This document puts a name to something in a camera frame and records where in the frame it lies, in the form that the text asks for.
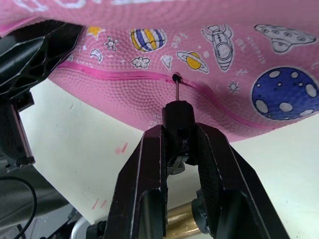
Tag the pink printed rubber ball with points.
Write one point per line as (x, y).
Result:
(149, 94)

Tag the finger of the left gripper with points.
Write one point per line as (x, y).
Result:
(35, 52)

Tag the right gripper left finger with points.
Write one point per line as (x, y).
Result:
(139, 179)

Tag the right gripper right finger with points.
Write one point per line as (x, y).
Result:
(224, 179)

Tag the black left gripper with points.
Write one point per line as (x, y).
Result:
(11, 134)

